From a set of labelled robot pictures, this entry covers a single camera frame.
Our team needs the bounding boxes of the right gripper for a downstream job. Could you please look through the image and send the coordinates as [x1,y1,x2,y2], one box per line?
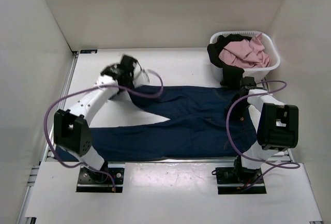
[224,93,251,121]

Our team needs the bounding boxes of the dark blue denim trousers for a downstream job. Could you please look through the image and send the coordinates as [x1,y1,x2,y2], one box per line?
[90,85,257,161]

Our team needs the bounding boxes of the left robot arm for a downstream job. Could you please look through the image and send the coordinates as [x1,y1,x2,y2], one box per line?
[54,55,141,183]

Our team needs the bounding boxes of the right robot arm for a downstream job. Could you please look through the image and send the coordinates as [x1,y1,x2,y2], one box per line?
[225,77,299,183]

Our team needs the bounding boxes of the black garment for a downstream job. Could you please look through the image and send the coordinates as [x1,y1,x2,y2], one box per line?
[207,34,251,89]

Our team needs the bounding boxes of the white laundry basket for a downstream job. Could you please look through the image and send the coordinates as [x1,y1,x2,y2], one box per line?
[210,31,280,82]

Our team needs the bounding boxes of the dark label sticker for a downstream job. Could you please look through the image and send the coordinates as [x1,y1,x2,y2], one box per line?
[80,49,98,54]

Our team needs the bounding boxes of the pink garment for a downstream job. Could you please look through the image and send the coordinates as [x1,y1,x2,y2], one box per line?
[219,33,271,69]

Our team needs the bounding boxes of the white foam cover board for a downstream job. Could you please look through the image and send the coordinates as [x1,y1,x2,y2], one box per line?
[25,162,322,223]

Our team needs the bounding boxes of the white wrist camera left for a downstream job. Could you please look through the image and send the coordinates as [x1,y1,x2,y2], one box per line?
[133,69,150,88]

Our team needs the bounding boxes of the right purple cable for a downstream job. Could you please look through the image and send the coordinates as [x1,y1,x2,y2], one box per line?
[225,80,302,186]

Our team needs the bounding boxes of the purple cable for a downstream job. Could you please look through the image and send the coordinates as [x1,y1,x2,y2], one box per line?
[225,80,302,186]
[44,69,164,192]

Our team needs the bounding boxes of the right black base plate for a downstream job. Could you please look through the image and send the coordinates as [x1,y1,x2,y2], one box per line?
[212,165,267,195]

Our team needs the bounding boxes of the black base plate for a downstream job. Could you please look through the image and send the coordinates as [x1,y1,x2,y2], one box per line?
[76,167,125,193]
[212,165,267,195]

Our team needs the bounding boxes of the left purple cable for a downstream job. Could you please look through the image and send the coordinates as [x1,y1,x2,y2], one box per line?
[44,69,164,192]

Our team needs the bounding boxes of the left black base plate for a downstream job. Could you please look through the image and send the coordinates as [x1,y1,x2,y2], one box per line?
[76,167,125,193]

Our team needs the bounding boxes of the aluminium table frame rail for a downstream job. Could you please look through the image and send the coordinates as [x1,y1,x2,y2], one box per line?
[15,49,324,224]

